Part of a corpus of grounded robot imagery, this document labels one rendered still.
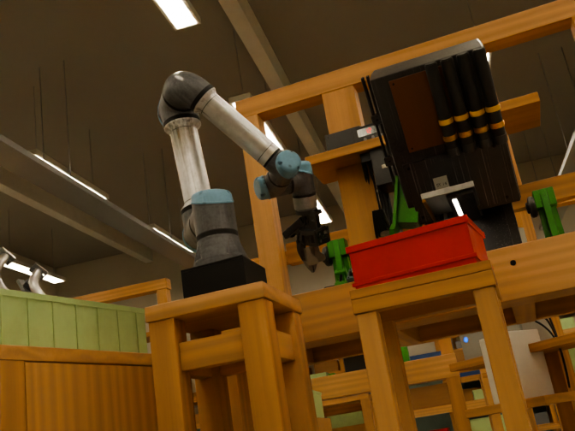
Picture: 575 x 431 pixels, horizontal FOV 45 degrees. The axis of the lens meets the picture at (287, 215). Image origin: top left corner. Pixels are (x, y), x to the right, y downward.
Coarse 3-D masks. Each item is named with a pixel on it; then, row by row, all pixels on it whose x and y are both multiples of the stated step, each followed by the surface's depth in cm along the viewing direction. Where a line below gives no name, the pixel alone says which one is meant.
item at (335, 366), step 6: (336, 360) 1159; (342, 360) 1149; (318, 366) 1162; (324, 366) 1160; (330, 366) 1158; (336, 366) 1156; (342, 366) 1146; (318, 372) 1159; (330, 372) 1148; (336, 372) 1142; (342, 372) 1139; (198, 414) 1190; (198, 420) 1188; (198, 426) 1172
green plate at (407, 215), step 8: (400, 192) 236; (400, 200) 235; (400, 208) 235; (408, 208) 234; (400, 216) 234; (408, 216) 233; (416, 216) 232; (400, 224) 236; (408, 224) 235; (416, 224) 234
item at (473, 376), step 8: (560, 320) 1091; (568, 320) 1088; (568, 328) 1080; (456, 344) 1118; (464, 376) 1097; (472, 376) 1090; (464, 392) 1097; (552, 408) 1054; (536, 416) 1059; (544, 416) 1057; (552, 416) 1051; (536, 424) 1057; (544, 424) 1051; (552, 424) 1044
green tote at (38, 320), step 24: (0, 288) 180; (0, 312) 178; (24, 312) 185; (48, 312) 192; (72, 312) 199; (96, 312) 208; (120, 312) 217; (144, 312) 226; (0, 336) 176; (24, 336) 182; (48, 336) 189; (72, 336) 197; (96, 336) 205; (120, 336) 213; (144, 336) 223
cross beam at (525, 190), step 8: (560, 176) 264; (568, 176) 263; (528, 184) 267; (536, 184) 266; (544, 184) 265; (552, 184) 264; (560, 184) 263; (568, 184) 262; (520, 192) 267; (528, 192) 266; (560, 192) 262; (568, 192) 262; (520, 200) 267; (560, 200) 264; (520, 208) 266; (336, 232) 288; (344, 232) 287; (288, 248) 293; (296, 248) 292; (320, 248) 289; (288, 256) 292; (296, 256) 291; (296, 264) 294
